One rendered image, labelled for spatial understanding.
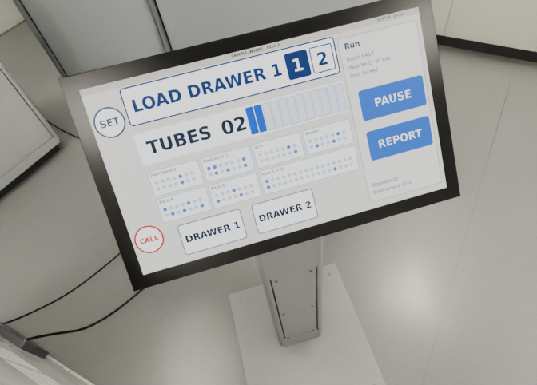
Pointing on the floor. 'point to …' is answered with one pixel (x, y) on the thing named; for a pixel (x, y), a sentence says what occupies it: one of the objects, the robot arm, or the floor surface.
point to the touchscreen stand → (301, 323)
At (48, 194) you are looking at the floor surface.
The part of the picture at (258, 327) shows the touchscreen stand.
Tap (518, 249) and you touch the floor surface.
